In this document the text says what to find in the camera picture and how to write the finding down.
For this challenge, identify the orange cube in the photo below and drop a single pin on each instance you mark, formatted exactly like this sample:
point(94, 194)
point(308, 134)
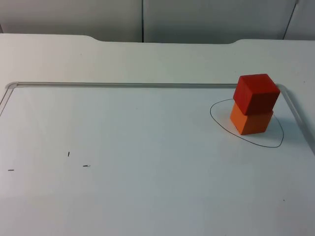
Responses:
point(251, 121)

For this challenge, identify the red cube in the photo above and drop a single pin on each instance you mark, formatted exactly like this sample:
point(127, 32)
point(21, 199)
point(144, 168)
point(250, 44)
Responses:
point(256, 94)

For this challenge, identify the grey-framed whiteboard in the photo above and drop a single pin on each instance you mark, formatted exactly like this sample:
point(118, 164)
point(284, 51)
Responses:
point(123, 159)

